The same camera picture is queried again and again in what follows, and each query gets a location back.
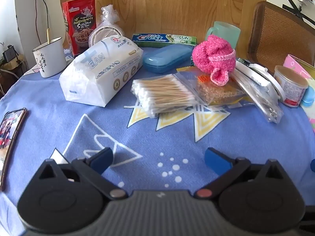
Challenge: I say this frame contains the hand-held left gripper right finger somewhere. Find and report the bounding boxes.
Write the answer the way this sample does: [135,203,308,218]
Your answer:
[194,147,287,199]

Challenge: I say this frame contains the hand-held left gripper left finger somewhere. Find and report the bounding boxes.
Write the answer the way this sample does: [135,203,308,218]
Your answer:
[37,147,128,199]

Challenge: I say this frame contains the white device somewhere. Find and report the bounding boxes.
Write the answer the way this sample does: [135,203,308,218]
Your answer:
[230,69,284,123]

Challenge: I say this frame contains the bag of cotton swabs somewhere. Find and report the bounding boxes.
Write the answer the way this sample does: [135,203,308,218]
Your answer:
[130,75,197,118]

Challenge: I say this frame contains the blue plastic case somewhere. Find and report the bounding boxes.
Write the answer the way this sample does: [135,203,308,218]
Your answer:
[143,44,193,74]

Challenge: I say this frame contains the pink tin box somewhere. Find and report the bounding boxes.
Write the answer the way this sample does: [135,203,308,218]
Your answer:
[283,53,315,133]

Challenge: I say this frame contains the blue printed tablecloth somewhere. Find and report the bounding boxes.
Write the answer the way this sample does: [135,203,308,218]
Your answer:
[0,47,315,236]

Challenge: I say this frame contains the white tissue pack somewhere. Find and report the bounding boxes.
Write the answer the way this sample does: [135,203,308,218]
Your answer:
[58,36,144,108]

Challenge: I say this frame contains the smartphone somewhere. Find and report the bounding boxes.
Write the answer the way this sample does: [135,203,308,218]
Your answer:
[0,108,27,192]

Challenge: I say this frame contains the labelled tin can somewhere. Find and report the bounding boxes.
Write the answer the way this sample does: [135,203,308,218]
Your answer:
[274,65,309,108]

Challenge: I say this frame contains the light blue bottle cap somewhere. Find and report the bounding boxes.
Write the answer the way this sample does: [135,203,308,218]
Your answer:
[301,87,315,108]

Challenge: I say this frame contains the white enamel mug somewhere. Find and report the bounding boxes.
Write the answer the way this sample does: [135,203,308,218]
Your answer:
[32,37,67,78]

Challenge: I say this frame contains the green plastic cup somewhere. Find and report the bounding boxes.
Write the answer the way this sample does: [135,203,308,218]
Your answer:
[205,21,241,52]

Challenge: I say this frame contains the bagged paper plates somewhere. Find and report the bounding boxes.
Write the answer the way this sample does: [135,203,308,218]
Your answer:
[89,4,126,47]

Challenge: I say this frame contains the green toothpaste box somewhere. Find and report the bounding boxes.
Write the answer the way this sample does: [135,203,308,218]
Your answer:
[131,33,198,48]

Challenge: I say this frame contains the brown woven chair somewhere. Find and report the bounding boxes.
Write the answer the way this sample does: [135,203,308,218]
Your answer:
[247,1,315,67]

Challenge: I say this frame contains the black charger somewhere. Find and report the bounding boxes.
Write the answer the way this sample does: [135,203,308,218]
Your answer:
[2,45,18,62]

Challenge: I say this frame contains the red snack packet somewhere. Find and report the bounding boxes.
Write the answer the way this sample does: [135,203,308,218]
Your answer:
[61,0,96,56]

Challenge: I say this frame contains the black tape cross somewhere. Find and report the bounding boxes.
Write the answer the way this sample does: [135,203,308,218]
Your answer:
[283,0,315,26]

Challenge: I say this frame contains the black cable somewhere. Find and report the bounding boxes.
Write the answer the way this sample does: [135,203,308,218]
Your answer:
[33,0,50,45]

